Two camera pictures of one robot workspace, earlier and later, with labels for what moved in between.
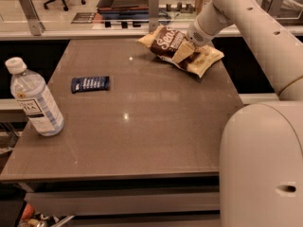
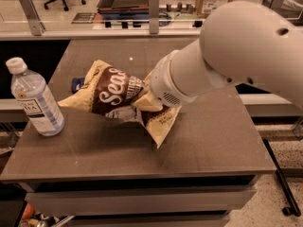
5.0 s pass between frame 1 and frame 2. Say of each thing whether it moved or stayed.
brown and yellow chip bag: moved
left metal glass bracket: stayed
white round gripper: moved
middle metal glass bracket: stayed
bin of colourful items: stayed
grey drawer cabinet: stayed
